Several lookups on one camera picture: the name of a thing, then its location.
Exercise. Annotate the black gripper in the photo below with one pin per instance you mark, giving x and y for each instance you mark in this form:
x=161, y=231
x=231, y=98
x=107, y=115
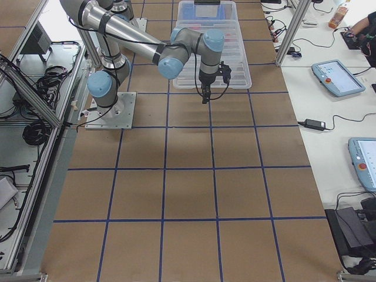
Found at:
x=206, y=79

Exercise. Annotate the clear plastic box lid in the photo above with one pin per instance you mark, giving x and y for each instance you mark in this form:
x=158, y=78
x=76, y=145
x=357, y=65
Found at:
x=209, y=43

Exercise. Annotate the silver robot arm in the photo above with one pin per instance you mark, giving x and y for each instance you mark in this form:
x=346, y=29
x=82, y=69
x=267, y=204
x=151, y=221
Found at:
x=114, y=29

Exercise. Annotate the person forearm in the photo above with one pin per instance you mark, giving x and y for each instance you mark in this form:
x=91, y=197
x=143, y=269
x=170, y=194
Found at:
x=360, y=25

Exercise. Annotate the clear plastic storage box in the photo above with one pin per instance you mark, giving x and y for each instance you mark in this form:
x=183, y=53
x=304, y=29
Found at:
x=189, y=10

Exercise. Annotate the black power adapter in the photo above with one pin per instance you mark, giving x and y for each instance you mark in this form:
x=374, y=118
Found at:
x=313, y=124

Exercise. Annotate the blue teach pendant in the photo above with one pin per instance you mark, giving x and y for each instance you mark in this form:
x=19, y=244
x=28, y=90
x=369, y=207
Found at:
x=336, y=78
x=362, y=152

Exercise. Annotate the orange bottle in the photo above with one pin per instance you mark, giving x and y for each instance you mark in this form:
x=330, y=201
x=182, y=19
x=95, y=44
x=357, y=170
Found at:
x=339, y=15

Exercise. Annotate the black box latch handle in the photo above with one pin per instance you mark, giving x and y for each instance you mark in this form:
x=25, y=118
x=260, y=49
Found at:
x=207, y=1

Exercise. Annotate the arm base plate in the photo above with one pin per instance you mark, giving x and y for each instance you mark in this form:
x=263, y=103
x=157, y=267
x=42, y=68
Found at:
x=119, y=117
x=140, y=23

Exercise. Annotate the aluminium frame post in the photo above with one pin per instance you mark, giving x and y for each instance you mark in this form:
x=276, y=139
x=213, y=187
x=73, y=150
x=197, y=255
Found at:
x=292, y=30

